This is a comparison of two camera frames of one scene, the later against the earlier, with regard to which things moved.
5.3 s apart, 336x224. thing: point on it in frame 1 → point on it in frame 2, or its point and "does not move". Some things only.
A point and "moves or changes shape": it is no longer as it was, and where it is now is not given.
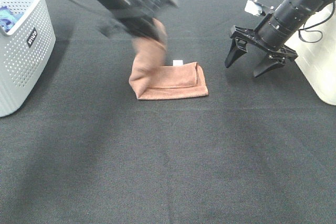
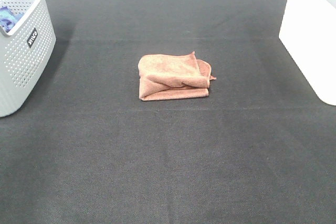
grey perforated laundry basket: (26, 52) does not move
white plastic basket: (314, 42) does not move
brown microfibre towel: (150, 78) moves or changes shape
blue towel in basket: (8, 19) does not move
